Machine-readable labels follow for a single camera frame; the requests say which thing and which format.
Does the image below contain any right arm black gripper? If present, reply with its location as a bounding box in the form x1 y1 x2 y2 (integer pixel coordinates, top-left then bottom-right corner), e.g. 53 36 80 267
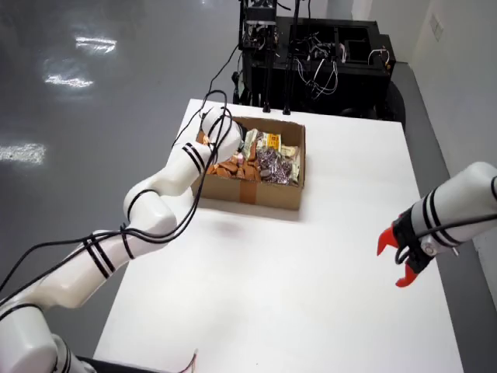
376 211 433 288

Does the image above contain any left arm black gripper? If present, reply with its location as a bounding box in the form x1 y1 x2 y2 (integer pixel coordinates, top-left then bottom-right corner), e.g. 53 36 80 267
232 120 252 152

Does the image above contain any green and white snack packet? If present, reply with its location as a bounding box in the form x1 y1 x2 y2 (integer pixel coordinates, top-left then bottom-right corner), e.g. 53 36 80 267
242 129 260 159

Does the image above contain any yellow label snack packet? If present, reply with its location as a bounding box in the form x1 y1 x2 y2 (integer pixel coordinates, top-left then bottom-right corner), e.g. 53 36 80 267
256 131 283 151

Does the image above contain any dark chocolate snack packet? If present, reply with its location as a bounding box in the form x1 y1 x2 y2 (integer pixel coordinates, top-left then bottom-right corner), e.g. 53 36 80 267
255 146 283 169
259 162 295 186

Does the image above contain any orange and white snack packet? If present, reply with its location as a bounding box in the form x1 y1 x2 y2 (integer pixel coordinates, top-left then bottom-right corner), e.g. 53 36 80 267
205 161 238 178

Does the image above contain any pale beige snack packet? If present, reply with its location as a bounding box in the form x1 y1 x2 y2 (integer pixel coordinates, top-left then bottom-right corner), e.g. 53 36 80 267
280 144 302 183

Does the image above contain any brown cardboard box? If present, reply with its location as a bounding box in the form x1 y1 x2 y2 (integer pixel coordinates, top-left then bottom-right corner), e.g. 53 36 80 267
189 115 308 211

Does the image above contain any black electronics unit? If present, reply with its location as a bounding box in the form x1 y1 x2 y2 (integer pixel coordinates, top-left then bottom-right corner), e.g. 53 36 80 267
238 0 280 51

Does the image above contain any black equipment cart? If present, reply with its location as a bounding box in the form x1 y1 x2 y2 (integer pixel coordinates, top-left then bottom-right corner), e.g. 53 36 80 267
231 15 407 126

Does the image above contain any thin black stand post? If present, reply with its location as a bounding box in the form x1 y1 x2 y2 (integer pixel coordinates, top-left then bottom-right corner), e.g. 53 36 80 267
281 0 304 117
261 38 273 114

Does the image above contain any black cable to cart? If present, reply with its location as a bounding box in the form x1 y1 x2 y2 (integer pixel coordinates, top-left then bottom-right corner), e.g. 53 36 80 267
170 42 244 151

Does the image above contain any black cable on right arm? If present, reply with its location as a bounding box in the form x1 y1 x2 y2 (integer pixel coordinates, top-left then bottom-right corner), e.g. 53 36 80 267
394 211 497 266

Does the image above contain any long black cable along arm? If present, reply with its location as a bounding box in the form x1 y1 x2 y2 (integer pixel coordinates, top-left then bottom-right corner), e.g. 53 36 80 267
0 89 234 296

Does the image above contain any white cable bundle on cart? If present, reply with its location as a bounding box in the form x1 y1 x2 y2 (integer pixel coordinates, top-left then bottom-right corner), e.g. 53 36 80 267
293 33 347 96

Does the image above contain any white wall outlet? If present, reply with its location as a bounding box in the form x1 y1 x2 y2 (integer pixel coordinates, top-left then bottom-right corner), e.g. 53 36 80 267
429 14 445 42

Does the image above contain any black base frame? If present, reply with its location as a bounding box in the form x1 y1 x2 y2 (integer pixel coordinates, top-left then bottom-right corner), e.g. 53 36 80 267
74 354 195 373

